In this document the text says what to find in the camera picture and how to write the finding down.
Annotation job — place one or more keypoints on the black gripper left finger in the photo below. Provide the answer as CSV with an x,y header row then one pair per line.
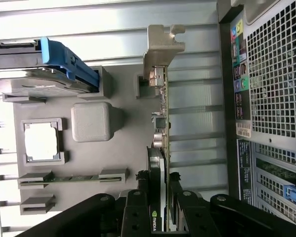
x,y
135,212

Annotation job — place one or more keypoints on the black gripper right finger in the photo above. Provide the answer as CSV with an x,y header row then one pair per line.
x,y
192,214

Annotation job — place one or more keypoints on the grey plastic parts rack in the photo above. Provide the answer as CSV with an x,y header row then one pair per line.
x,y
128,148

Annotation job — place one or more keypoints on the green RAM stick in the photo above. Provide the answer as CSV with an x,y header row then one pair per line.
x,y
73,178

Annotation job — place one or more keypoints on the silver CPU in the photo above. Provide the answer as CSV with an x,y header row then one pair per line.
x,y
40,142

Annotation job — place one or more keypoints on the open grey PC case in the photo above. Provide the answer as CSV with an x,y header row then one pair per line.
x,y
273,74

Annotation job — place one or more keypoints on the hard disk with blue caddy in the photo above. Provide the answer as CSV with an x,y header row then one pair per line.
x,y
58,56

